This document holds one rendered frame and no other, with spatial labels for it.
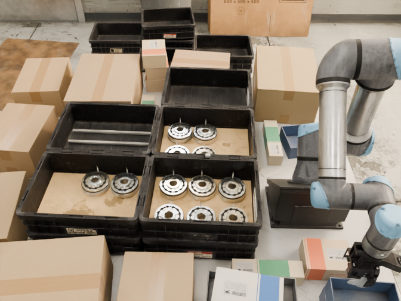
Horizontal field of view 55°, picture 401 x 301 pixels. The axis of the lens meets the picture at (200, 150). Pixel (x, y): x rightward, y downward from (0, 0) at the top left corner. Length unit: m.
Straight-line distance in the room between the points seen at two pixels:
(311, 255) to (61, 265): 0.82
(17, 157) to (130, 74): 0.64
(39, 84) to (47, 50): 2.08
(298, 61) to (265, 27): 2.12
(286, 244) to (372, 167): 1.54
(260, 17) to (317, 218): 2.92
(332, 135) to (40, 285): 0.93
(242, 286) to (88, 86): 1.16
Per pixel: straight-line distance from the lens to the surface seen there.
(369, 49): 1.18
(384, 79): 1.22
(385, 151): 3.11
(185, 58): 2.11
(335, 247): 1.47
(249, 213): 1.41
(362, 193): 1.14
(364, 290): 1.42
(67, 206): 1.49
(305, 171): 1.50
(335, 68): 1.16
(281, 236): 1.54
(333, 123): 1.14
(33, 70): 2.17
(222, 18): 4.11
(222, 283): 1.19
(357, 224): 1.66
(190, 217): 1.36
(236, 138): 1.67
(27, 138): 1.76
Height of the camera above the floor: 1.96
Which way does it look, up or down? 45 degrees down
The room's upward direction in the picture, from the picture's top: 1 degrees clockwise
